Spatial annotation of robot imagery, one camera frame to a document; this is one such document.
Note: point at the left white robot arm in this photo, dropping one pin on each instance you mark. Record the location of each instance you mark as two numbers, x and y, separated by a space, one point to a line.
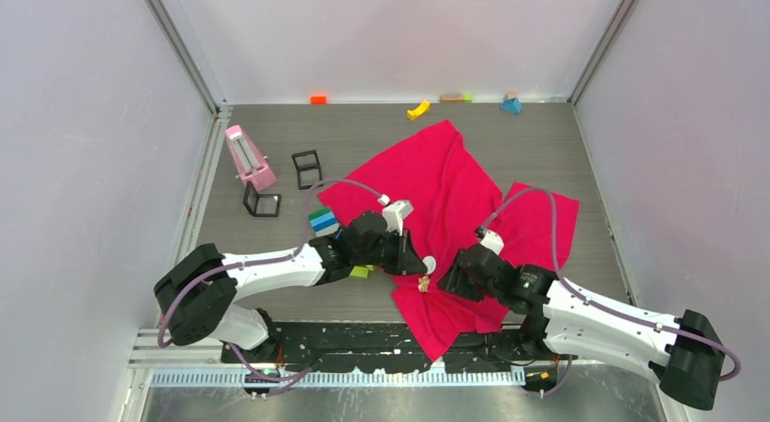
199 296

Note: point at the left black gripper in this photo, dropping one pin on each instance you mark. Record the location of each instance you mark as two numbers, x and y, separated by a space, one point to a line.
406 261

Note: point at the red maple leaf brooch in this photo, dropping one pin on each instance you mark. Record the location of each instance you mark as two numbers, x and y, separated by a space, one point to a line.
423 284

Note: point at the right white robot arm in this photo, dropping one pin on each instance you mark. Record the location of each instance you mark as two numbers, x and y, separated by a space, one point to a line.
681 354

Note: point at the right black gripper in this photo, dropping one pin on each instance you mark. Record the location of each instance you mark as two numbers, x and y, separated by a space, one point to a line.
453 281

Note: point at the green blue grey block stack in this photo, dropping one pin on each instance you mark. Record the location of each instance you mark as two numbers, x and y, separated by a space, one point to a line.
323 222

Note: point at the round blue button brooch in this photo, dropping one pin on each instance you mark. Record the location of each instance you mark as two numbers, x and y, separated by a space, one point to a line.
430 264

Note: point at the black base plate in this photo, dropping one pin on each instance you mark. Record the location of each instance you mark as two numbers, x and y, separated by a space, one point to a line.
341 347

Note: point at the lime green long block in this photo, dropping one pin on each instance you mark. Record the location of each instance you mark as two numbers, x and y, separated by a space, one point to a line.
360 272

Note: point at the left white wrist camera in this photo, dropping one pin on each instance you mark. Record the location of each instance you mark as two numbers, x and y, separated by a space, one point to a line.
395 214

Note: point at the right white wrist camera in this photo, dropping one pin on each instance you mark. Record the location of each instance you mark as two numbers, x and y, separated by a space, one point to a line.
491 240

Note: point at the black case with blue brooch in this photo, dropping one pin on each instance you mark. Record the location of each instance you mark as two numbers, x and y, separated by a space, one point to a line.
261 205

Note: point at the brown wooden block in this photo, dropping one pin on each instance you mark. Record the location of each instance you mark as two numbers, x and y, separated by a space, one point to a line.
452 98

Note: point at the pink metronome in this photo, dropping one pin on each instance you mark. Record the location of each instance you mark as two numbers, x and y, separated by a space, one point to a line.
252 166

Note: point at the blue triangular block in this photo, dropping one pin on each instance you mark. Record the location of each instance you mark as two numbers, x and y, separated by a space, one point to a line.
511 103

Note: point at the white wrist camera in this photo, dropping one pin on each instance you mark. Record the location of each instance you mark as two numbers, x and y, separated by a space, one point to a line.
491 240
395 214

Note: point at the yellow arch block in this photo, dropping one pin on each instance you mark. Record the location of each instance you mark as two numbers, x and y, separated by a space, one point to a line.
420 110

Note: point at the black open brooch case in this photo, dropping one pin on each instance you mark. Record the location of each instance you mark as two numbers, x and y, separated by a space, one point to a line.
308 169

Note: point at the red t-shirt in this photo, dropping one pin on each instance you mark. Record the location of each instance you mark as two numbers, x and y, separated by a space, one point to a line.
452 195

